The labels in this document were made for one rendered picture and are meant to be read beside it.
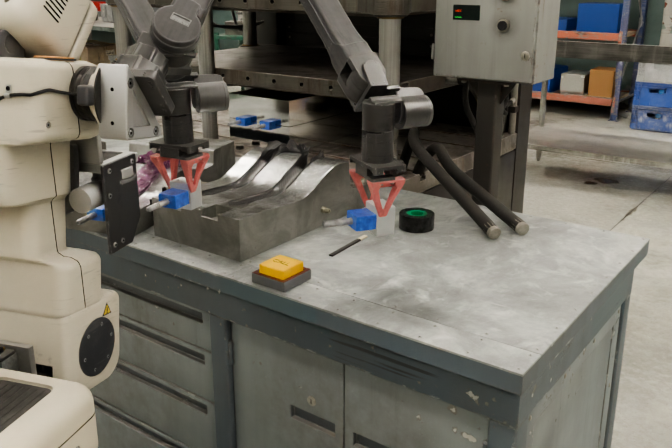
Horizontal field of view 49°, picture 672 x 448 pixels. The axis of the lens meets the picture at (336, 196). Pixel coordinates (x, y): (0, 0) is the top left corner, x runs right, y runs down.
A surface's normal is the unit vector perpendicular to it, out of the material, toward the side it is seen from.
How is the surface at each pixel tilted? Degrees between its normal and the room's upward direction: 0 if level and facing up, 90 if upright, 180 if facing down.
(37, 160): 90
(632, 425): 0
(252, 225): 90
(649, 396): 0
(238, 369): 90
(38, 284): 82
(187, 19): 47
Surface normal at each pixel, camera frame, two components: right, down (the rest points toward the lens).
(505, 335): 0.00, -0.96
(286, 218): 0.80, 0.18
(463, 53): -0.59, 0.24
